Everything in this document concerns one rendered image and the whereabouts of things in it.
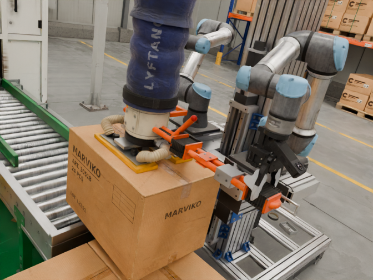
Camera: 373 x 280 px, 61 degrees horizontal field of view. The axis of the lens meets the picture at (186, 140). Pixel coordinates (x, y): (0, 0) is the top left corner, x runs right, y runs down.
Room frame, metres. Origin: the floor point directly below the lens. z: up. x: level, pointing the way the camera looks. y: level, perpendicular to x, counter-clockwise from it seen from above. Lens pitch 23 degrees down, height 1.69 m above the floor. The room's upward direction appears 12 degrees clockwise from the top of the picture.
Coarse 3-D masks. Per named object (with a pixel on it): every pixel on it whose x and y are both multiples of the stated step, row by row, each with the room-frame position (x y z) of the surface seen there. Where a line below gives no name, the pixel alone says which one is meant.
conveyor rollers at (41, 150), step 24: (0, 96) 2.81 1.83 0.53; (0, 120) 2.33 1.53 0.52; (24, 120) 2.40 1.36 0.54; (24, 144) 1.98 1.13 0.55; (48, 144) 2.05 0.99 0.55; (24, 168) 1.72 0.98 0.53; (48, 168) 1.75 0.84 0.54; (48, 192) 1.50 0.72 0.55; (48, 216) 1.31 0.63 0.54; (72, 216) 1.34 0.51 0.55
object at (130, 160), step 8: (96, 136) 1.24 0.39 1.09; (104, 136) 1.23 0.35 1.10; (112, 136) 1.25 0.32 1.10; (120, 136) 1.28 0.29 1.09; (104, 144) 1.19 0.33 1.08; (112, 144) 1.17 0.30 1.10; (112, 152) 1.14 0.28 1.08; (120, 152) 1.13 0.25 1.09; (128, 152) 1.13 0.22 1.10; (136, 152) 1.11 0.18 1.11; (128, 160) 1.08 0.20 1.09; (136, 160) 1.08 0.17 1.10; (136, 168) 1.03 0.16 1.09; (144, 168) 1.04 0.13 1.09; (152, 168) 1.07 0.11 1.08
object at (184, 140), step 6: (174, 138) 1.07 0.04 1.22; (180, 138) 1.09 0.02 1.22; (186, 138) 1.10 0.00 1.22; (192, 138) 1.11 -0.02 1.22; (174, 144) 1.04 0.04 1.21; (180, 144) 1.02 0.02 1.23; (186, 144) 1.02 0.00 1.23; (192, 144) 1.03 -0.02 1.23; (198, 144) 1.05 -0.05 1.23; (174, 150) 1.04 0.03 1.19; (180, 150) 1.03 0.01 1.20; (186, 150) 1.01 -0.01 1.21; (192, 150) 1.03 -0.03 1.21; (180, 156) 1.01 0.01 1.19; (186, 156) 1.02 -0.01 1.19
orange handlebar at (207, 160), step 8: (176, 112) 1.40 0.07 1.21; (184, 112) 1.44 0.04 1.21; (160, 136) 1.13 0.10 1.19; (168, 136) 1.10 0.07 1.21; (192, 152) 1.01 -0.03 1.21; (200, 152) 1.03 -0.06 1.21; (208, 152) 1.02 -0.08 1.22; (200, 160) 0.97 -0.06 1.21; (208, 160) 0.96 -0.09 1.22; (216, 160) 0.98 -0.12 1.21; (240, 176) 0.90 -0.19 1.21; (240, 184) 0.85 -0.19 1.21; (272, 208) 0.77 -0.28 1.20
